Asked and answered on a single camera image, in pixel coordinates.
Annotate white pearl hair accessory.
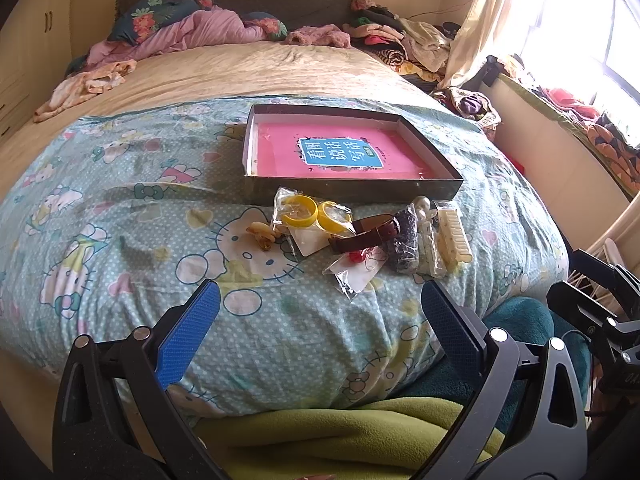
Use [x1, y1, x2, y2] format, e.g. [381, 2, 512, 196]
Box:
[413, 196, 447, 278]

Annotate cream plastic hair claw clip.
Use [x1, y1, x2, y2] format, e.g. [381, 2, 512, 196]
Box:
[436, 202, 473, 268]

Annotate black beaded item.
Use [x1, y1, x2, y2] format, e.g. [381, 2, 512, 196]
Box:
[385, 204, 419, 274]

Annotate red ball earrings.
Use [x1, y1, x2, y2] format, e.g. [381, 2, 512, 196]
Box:
[323, 247, 387, 299]

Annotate maroon leather strap wristwatch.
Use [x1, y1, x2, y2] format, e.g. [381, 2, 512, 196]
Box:
[329, 214, 400, 254]

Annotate amber spiral hair tie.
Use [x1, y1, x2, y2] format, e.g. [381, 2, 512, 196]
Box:
[245, 220, 282, 253]

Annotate yellow bangles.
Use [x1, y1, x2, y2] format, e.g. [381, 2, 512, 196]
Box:
[271, 188, 355, 257]

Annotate green fleece blanket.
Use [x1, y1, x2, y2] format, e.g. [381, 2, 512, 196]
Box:
[192, 396, 507, 480]

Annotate hello kitty teal blanket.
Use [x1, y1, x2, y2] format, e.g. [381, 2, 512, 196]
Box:
[0, 95, 571, 413]

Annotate clothes on window ledge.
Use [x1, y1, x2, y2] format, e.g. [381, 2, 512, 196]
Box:
[508, 54, 640, 198]

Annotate shallow dark cardboard box tray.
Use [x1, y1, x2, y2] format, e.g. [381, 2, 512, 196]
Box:
[243, 104, 463, 205]

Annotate bag stuffed with clothes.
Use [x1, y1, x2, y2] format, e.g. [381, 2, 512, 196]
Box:
[431, 88, 502, 142]

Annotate peach child garment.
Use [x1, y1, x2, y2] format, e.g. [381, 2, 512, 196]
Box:
[32, 60, 137, 124]

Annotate pile of mixed clothes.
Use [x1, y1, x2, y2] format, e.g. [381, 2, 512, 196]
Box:
[343, 0, 460, 84]

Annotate beige bed sheet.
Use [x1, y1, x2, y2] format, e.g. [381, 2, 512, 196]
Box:
[1, 42, 439, 195]

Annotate cream curtain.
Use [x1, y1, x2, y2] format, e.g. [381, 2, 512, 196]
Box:
[438, 0, 525, 90]

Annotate pink crumpled quilt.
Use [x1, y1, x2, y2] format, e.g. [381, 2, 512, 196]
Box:
[85, 6, 267, 70]

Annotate pink fuzzy garment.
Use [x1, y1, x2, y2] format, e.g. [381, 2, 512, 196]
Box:
[284, 24, 350, 49]

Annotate floral dark blue pillow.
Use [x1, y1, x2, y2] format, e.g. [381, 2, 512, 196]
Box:
[107, 0, 288, 46]

